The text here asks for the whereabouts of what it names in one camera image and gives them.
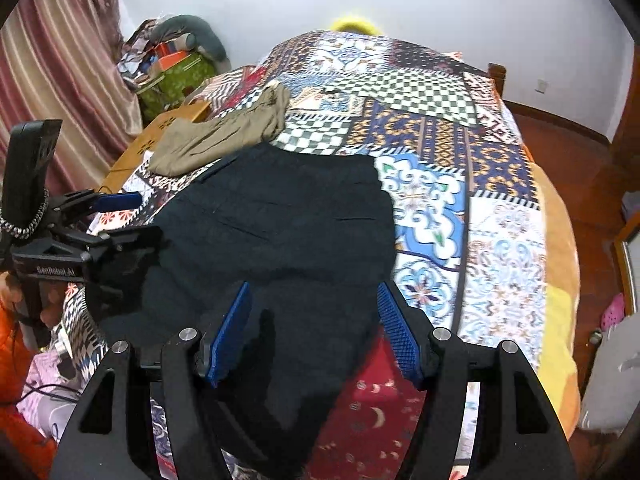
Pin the wooden bed post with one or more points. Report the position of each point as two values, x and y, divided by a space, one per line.
496 77

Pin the yellow round object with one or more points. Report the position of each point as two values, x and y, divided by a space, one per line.
355 22

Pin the grey plush pillow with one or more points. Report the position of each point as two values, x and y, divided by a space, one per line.
200 30

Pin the wooden door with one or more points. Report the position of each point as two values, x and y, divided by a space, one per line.
627 125

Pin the striped brown curtain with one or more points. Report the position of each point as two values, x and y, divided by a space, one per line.
55 70

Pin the grey cloth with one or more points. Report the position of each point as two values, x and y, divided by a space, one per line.
607 380

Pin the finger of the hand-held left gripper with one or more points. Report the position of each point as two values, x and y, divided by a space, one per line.
120 202
135 240

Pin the orange yellow blanket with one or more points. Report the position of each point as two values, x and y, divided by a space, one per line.
560 270

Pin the black pants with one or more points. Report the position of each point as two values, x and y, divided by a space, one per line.
280 230

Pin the patterned gift bag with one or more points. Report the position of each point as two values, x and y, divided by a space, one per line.
137 50

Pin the green patterned box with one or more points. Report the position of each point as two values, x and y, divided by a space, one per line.
175 80

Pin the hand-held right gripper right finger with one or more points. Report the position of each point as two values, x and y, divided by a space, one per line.
400 335

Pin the wooden framed furniture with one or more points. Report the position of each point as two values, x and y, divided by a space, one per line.
627 265

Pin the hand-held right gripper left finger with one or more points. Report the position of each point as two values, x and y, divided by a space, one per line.
230 340

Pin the person's left hand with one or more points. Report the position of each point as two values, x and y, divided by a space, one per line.
52 317

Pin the wall socket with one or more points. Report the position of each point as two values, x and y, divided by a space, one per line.
540 85

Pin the red moon print cloth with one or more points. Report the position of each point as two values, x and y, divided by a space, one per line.
370 420

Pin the patchwork printed blanket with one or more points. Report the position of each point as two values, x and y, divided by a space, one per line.
440 135

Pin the pink cloth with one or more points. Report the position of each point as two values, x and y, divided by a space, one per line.
47 370

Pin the olive green pants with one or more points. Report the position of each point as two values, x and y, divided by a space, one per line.
215 132

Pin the wooden table with flower cutouts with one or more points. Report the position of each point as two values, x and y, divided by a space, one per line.
145 140

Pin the orange box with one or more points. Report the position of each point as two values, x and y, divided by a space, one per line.
167 55

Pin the pink clog shoe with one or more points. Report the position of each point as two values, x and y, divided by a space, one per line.
614 310

